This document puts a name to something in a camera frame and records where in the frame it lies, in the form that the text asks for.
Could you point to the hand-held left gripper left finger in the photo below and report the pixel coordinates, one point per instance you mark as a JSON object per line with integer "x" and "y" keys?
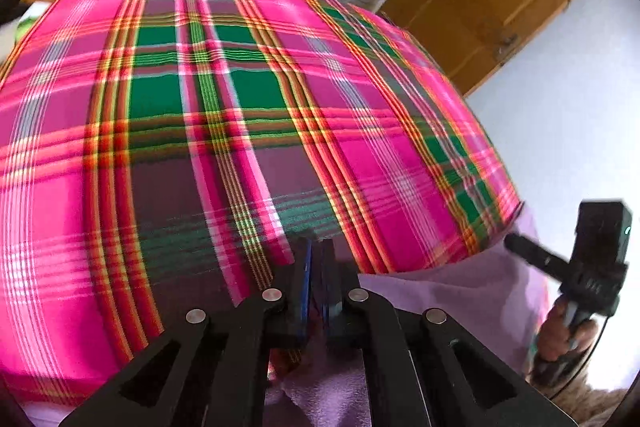
{"x": 306, "y": 297}

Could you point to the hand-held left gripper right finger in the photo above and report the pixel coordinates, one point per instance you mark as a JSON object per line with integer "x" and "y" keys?
{"x": 327, "y": 302}

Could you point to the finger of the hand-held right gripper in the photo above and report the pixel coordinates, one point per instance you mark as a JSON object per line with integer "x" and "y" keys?
{"x": 537, "y": 254}

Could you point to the purple fleece garment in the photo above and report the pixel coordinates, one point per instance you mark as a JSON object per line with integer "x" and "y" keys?
{"x": 450, "y": 297}

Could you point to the person's right forearm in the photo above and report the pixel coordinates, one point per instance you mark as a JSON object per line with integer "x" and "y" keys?
{"x": 590, "y": 402}

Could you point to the person's right hand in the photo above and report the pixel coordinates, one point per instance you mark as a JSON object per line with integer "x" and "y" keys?
{"x": 555, "y": 337}

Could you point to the pink green plaid bed sheet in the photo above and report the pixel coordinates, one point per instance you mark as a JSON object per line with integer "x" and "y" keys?
{"x": 200, "y": 132}

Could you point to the lime green box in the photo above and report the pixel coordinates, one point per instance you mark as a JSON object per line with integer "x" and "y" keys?
{"x": 32, "y": 22}

